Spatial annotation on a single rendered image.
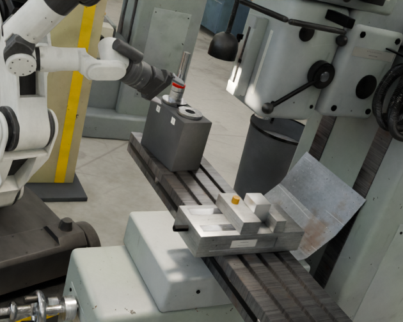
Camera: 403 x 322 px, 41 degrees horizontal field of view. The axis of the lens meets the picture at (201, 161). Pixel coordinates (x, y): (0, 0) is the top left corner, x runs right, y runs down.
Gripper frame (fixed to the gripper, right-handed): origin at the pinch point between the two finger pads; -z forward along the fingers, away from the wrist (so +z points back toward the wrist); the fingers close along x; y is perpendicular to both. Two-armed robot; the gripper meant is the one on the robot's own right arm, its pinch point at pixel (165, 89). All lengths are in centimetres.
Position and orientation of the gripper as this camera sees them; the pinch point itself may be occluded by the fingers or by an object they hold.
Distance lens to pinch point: 175.4
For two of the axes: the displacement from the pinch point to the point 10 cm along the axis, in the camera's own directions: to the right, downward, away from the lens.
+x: 7.4, -5.2, -4.3
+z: -6.3, -2.9, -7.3
